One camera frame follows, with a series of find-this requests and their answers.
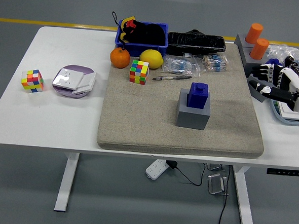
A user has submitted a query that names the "bag of tan resistors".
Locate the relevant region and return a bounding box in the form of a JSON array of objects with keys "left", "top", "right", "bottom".
[{"left": 200, "top": 54, "right": 230, "bottom": 74}]

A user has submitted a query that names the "large metal bracket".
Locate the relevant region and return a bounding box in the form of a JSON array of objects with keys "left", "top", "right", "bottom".
[{"left": 207, "top": 172, "right": 229, "bottom": 196}]

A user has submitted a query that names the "grey-brown mat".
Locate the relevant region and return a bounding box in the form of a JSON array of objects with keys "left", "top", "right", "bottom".
[{"left": 96, "top": 35, "right": 271, "bottom": 160}]

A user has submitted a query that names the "black floor cable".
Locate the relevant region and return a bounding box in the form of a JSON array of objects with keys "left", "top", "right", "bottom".
[{"left": 216, "top": 165, "right": 232, "bottom": 224}]

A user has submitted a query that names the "white socket panel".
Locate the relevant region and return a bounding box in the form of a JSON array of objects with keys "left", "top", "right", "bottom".
[{"left": 52, "top": 67, "right": 85, "bottom": 91}]

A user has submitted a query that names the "blue square seal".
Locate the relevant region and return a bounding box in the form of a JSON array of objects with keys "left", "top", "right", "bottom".
[
  {"left": 265, "top": 57, "right": 283, "bottom": 67},
  {"left": 187, "top": 81, "right": 210, "bottom": 110}
]

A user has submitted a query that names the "grey ballpoint pen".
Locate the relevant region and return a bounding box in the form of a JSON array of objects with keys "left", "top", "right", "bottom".
[{"left": 152, "top": 73, "right": 193, "bottom": 83}]

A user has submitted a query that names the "orange cylinder seal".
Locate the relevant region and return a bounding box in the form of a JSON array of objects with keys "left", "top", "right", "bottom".
[
  {"left": 245, "top": 22, "right": 264, "bottom": 45},
  {"left": 249, "top": 37, "right": 270, "bottom": 61}
]

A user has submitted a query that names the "grey round seal holder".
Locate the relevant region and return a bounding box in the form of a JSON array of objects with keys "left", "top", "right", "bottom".
[
  {"left": 234, "top": 32, "right": 258, "bottom": 50},
  {"left": 239, "top": 45, "right": 271, "bottom": 80}
]

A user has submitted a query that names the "black wrapped long object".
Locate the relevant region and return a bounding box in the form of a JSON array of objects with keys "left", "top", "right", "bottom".
[{"left": 165, "top": 27, "right": 228, "bottom": 59}]

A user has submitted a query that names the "orange fruit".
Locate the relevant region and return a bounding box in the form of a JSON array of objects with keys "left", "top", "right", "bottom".
[{"left": 109, "top": 47, "right": 132, "bottom": 70}]

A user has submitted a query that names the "large colourful puzzle cube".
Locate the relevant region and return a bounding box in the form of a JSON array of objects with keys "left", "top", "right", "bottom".
[{"left": 129, "top": 59, "right": 150, "bottom": 86}]

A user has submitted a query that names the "small colourful puzzle cube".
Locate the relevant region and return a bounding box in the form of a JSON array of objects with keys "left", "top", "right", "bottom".
[{"left": 20, "top": 68, "right": 46, "bottom": 95}]

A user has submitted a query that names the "white table leg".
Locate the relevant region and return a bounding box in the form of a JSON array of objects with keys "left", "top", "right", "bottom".
[
  {"left": 54, "top": 152, "right": 81, "bottom": 213},
  {"left": 229, "top": 165, "right": 257, "bottom": 224}
]

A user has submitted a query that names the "yellow lemon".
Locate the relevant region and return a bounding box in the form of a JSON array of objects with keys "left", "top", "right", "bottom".
[{"left": 138, "top": 49, "right": 165, "bottom": 70}]

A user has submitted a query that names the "purple plate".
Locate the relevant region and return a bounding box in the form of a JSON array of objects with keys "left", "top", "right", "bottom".
[{"left": 51, "top": 63, "right": 97, "bottom": 100}]

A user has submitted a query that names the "black plug with cord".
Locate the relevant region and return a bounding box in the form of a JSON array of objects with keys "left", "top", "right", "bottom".
[{"left": 164, "top": 160, "right": 207, "bottom": 186}]

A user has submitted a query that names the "white switch panel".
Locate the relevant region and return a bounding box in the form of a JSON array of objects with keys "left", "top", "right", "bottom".
[
  {"left": 276, "top": 100, "right": 299, "bottom": 121},
  {"left": 71, "top": 71, "right": 97, "bottom": 96}
]

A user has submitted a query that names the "blue-grey plate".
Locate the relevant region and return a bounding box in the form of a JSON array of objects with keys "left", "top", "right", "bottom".
[{"left": 268, "top": 99, "right": 299, "bottom": 126}]

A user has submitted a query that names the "blue plastic bin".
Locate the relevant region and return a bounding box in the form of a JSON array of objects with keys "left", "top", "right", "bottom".
[{"left": 114, "top": 19, "right": 170, "bottom": 59}]

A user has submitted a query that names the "black pouch with strap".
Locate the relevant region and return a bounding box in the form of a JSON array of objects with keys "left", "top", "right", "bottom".
[{"left": 109, "top": 11, "right": 168, "bottom": 54}]

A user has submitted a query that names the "black table control panel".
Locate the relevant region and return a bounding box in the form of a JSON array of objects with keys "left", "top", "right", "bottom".
[{"left": 267, "top": 168, "right": 299, "bottom": 177}]

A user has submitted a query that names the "white power strip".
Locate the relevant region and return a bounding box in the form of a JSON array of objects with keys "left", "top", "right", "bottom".
[{"left": 145, "top": 158, "right": 169, "bottom": 181}]

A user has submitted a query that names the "bag of blue resistors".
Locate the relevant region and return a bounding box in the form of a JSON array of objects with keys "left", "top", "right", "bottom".
[{"left": 163, "top": 54, "right": 202, "bottom": 78}]

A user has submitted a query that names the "small metal bracket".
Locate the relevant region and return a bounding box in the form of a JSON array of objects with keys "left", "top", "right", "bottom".
[{"left": 206, "top": 163, "right": 226, "bottom": 172}]

